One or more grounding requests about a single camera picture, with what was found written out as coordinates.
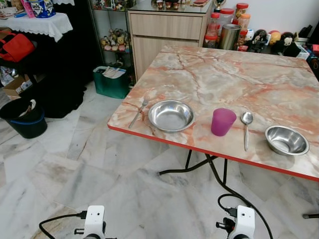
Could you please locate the wide shallow steel plate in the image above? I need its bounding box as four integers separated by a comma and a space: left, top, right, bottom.
148, 100, 195, 133

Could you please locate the small steel bowl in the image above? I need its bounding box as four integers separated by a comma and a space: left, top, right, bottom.
265, 125, 310, 156

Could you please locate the steel spoon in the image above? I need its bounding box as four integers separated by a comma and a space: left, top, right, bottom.
241, 112, 254, 152

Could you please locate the yellow plush toy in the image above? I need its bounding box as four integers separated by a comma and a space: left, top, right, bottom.
269, 31, 281, 45

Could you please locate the purple plastic cup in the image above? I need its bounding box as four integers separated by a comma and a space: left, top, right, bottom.
211, 108, 237, 137

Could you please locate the orange filled red lidded jar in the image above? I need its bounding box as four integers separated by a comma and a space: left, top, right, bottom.
235, 3, 249, 16

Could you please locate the wide red lidded jar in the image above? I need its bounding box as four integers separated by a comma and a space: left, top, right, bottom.
220, 8, 235, 25

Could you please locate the slim red capped bottle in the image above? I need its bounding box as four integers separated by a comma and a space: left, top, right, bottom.
207, 12, 221, 38

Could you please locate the steel fork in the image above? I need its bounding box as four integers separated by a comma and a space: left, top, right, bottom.
129, 97, 150, 129

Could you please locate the light wooden cabinet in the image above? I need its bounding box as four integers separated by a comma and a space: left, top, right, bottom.
127, 0, 215, 80

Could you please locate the green storage box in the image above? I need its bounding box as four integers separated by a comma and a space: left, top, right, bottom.
93, 66, 131, 99

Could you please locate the glass figurine display cabinet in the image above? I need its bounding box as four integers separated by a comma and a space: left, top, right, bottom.
90, 0, 133, 68

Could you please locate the black draped cloth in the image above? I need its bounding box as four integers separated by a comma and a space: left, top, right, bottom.
30, 0, 100, 119

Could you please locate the black plastic bucket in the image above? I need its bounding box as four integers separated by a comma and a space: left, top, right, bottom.
0, 99, 48, 139

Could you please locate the white lace tablecloth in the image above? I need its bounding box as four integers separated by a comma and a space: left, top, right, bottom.
0, 12, 74, 42

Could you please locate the blue white ceramic jar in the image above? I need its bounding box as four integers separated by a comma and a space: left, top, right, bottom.
29, 0, 56, 18

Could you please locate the brown cardboard box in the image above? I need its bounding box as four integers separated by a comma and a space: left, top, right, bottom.
2, 75, 33, 100

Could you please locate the red bag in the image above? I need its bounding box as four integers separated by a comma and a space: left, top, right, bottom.
0, 32, 35, 63

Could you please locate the pink box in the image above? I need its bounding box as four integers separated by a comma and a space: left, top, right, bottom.
21, 0, 35, 18

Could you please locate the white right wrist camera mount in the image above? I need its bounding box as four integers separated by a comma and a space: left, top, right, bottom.
230, 205, 256, 239

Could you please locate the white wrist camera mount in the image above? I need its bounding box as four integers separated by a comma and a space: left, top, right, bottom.
82, 205, 106, 239
230, 205, 256, 239

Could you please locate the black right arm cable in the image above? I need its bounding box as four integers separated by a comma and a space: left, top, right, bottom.
217, 193, 274, 239

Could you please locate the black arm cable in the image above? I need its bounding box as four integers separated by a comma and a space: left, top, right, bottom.
217, 193, 274, 239
39, 211, 88, 239

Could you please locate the black metal table frame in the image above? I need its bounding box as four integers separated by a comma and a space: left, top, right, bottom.
159, 149, 319, 220

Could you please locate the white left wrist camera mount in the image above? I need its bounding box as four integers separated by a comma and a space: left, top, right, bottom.
82, 205, 106, 239

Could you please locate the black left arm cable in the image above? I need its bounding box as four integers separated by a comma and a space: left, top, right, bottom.
39, 211, 88, 239

